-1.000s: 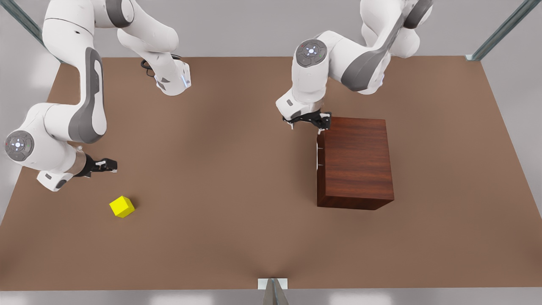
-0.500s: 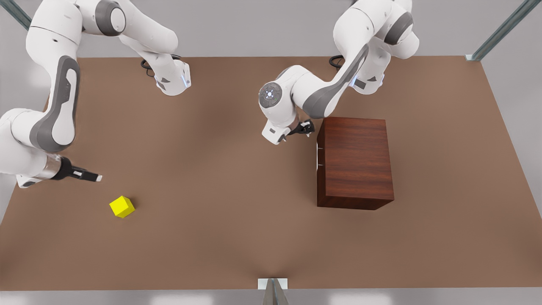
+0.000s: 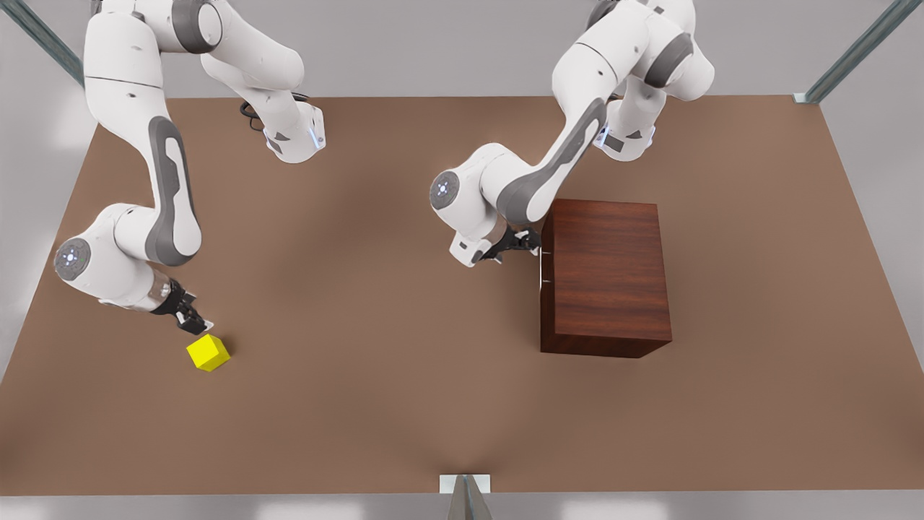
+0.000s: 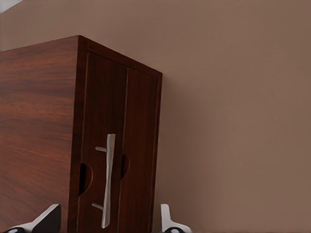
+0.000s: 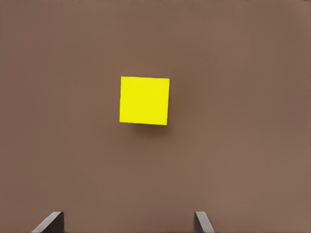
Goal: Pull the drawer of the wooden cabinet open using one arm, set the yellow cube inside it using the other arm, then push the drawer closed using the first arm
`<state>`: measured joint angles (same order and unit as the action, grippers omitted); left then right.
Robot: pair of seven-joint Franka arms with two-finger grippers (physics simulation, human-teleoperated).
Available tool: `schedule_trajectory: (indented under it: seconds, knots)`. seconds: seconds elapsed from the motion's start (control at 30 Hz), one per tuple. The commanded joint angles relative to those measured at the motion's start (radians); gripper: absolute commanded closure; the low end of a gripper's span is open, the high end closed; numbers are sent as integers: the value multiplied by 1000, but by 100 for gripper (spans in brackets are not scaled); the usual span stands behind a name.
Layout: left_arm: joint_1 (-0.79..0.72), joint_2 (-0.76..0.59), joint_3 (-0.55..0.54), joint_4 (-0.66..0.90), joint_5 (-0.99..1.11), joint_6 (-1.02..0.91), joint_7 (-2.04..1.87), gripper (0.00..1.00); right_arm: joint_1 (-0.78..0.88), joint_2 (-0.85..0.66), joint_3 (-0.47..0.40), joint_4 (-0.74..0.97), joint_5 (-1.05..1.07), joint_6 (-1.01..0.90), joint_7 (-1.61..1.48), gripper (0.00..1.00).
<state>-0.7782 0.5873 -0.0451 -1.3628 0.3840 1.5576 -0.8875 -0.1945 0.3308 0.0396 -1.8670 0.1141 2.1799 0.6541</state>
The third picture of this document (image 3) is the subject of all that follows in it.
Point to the yellow cube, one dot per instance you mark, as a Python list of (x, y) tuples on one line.
[(208, 352)]

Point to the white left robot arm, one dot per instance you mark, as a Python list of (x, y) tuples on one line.
[(577, 79)]

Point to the silver frame post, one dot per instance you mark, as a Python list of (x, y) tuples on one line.
[(855, 50), (466, 497), (50, 40)]

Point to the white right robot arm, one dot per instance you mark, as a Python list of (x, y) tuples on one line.
[(130, 65)]

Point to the dark wooden cabinet box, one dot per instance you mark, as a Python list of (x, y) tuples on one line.
[(605, 278)]

